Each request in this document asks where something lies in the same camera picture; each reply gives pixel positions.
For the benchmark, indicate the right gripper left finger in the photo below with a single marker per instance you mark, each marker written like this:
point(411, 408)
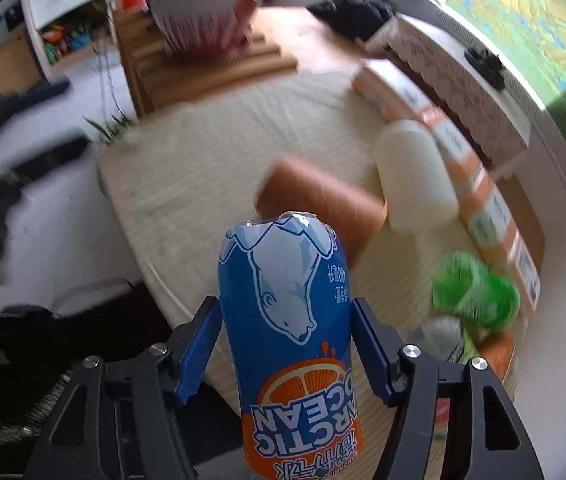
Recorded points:
point(83, 437)

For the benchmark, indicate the small orange patterned cup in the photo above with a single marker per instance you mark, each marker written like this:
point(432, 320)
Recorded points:
point(498, 350)

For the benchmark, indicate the tissue pack far right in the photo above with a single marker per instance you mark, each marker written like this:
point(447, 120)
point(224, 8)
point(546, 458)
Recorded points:
point(521, 270)

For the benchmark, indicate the red white flower pot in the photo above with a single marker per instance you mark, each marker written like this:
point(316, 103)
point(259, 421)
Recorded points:
point(205, 28)

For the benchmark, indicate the lace covered low table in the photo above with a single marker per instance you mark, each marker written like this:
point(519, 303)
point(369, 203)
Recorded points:
point(495, 122)

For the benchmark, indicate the green tea cup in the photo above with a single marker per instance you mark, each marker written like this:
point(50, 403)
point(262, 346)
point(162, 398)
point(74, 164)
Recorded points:
point(465, 287)

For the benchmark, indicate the black bag on platform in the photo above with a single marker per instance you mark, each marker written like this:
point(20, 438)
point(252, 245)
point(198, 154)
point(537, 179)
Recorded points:
point(353, 19)

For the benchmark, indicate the wooden slatted plant stand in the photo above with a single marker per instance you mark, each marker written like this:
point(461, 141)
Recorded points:
point(157, 79)

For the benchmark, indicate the tissue pack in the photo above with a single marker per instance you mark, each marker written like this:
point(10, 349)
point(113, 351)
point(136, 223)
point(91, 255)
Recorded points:
point(393, 92)
point(488, 220)
point(461, 161)
point(521, 270)

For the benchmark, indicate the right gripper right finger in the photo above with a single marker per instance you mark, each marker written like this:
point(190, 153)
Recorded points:
point(486, 439)

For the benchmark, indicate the black teapot set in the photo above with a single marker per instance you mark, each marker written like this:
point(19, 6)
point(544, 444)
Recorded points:
point(488, 65)

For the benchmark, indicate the striped table cloth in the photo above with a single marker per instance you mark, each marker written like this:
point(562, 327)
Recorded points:
point(187, 174)

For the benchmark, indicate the blue orange Arctic Ocean cup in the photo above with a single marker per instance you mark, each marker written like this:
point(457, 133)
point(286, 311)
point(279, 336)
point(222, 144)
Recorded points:
point(285, 301)

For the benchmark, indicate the tissue pack far left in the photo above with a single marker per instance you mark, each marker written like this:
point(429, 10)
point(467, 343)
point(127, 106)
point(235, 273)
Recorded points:
point(393, 92)

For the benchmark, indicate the orange paper cup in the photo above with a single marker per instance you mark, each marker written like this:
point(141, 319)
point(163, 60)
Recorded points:
point(294, 184)

